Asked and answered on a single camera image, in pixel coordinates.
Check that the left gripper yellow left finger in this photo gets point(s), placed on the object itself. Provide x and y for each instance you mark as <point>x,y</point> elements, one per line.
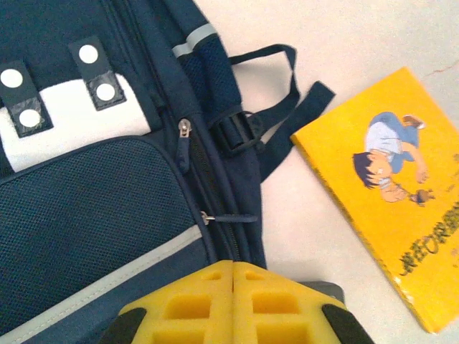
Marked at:
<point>186,304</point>

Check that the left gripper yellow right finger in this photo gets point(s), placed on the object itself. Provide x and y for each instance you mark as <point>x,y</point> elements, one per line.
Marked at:
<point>279,304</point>

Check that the navy blue student backpack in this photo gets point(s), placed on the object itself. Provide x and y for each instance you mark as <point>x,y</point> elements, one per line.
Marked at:
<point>89,200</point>

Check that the yellow comic book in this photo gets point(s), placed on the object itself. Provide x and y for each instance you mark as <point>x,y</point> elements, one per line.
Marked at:
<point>387,186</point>

